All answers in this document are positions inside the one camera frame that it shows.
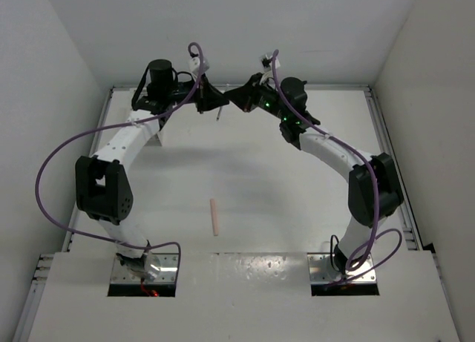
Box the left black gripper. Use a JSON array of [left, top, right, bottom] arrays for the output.
[[164, 73, 228, 114]]

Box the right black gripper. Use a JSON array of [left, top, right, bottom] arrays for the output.
[[224, 73, 289, 122]]

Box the thin grey makeup pencil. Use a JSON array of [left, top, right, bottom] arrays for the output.
[[216, 83, 230, 122]]

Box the pink makeup stick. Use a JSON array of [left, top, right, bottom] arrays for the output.
[[210, 198, 219, 237]]

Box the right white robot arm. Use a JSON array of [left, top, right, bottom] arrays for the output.
[[224, 73, 404, 280]]

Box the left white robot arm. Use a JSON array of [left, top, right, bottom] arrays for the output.
[[75, 56, 228, 279]]

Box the white slatted organizer box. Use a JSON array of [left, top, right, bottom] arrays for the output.
[[145, 131, 164, 147]]

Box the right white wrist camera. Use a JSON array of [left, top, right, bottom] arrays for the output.
[[259, 53, 281, 85]]

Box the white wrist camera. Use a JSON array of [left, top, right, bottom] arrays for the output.
[[189, 56, 210, 76], [259, 53, 281, 85]]

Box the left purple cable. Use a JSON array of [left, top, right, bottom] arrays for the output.
[[35, 42, 209, 283]]

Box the purple cable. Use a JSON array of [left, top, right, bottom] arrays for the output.
[[270, 49, 403, 284], [35, 42, 209, 283]]

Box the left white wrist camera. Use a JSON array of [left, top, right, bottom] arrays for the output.
[[189, 56, 210, 76]]

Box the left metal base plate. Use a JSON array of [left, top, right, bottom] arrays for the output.
[[111, 253, 178, 284]]

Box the metal base plate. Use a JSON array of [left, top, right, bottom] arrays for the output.
[[307, 253, 377, 285], [111, 253, 178, 284]]

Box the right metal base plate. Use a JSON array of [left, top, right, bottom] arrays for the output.
[[307, 253, 377, 285]]

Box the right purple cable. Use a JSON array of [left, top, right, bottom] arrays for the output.
[[270, 49, 403, 284]]

